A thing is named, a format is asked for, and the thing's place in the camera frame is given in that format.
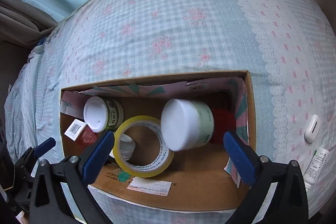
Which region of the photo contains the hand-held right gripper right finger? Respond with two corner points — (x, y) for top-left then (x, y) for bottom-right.
(223, 130), (309, 224)

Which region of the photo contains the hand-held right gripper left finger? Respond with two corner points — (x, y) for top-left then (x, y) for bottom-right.
(30, 130), (115, 224)

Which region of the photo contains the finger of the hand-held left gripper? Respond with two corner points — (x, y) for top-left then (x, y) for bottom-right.
(14, 137), (56, 170)

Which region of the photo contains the small red box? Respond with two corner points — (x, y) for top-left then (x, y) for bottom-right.
(64, 119), (99, 147)

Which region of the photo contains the red and silver can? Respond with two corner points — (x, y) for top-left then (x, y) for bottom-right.
(209, 109), (237, 146)

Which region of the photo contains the white tin with green label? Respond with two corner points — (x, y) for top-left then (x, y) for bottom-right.
(83, 96), (124, 133)

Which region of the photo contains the cardboard box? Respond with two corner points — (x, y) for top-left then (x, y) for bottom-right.
(60, 70), (257, 214)

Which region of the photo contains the yellow tape roll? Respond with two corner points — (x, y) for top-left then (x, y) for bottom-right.
(113, 115), (175, 179)

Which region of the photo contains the white round jar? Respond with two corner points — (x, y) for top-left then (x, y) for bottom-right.
(160, 98), (215, 152)

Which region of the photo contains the white printed bottle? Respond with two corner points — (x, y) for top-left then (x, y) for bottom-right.
(302, 148), (330, 191)

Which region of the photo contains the white earbuds case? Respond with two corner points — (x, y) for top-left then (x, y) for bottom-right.
(304, 114), (321, 141)

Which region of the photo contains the brown curtain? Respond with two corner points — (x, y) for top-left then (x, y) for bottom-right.
(0, 0), (57, 45)

